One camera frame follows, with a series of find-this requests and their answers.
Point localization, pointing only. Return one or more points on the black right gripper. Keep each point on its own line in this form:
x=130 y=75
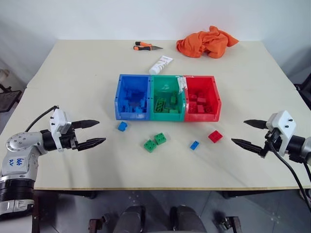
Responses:
x=272 y=143

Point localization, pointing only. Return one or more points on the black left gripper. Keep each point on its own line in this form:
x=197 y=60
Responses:
x=69 y=140

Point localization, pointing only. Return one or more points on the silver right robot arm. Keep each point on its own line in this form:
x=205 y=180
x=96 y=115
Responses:
x=305 y=149

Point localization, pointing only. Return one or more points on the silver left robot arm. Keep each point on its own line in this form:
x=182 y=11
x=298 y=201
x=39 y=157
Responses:
x=20 y=148

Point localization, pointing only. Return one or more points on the small blue toy brick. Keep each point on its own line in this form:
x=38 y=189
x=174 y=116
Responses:
x=195 y=144
x=122 y=126

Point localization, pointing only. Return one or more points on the red square toy brick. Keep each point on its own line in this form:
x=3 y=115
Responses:
x=215 y=136

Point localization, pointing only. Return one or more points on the blue plastic bin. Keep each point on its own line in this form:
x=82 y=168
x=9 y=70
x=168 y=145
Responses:
x=132 y=102

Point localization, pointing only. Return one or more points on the red plastic bin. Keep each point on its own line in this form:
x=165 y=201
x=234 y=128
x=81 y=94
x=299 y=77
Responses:
x=202 y=102

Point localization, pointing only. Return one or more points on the green square toy brick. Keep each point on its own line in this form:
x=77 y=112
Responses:
x=150 y=145
x=160 y=138

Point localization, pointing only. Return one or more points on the dark chair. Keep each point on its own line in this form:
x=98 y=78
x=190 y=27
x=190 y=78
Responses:
x=8 y=97
x=303 y=89

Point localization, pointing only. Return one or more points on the long green toy brick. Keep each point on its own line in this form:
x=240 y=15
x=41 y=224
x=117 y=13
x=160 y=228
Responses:
x=159 y=105

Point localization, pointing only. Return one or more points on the small green toy brick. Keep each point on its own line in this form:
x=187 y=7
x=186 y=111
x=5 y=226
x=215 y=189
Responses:
x=173 y=111
x=173 y=99

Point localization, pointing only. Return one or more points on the green plastic bin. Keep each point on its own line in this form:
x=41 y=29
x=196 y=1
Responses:
x=167 y=102

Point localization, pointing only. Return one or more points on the white tape strip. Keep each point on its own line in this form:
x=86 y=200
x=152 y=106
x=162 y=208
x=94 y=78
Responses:
x=181 y=85

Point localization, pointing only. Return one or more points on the dark rounded shape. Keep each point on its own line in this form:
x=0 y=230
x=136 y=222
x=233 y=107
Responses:
x=187 y=219
x=130 y=219

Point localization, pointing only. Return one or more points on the white tube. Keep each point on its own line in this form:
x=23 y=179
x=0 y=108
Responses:
x=160 y=65

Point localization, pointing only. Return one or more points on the orange crumpled cloth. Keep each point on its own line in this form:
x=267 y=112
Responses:
x=206 y=43

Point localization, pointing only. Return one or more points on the orange black pliers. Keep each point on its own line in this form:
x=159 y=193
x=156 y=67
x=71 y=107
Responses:
x=143 y=46

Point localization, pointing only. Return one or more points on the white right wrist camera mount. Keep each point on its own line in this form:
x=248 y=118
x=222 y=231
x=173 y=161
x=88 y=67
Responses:
x=283 y=123

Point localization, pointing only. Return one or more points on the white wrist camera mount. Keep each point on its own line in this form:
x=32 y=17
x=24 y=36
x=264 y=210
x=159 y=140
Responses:
x=283 y=123
x=59 y=120

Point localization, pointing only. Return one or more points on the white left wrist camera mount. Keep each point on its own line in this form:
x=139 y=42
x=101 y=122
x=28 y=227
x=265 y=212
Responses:
x=59 y=120

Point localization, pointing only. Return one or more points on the dark table frame bracket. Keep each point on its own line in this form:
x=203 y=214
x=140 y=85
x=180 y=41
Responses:
x=257 y=194
x=77 y=194

